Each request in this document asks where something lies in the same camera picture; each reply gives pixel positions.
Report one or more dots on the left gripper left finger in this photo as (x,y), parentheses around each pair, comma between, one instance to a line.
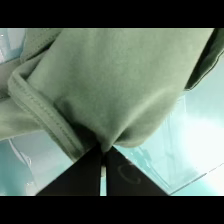
(83,176)

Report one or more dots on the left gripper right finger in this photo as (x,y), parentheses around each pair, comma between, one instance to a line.
(126,180)

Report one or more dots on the green shirt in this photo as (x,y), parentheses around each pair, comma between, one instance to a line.
(110,76)

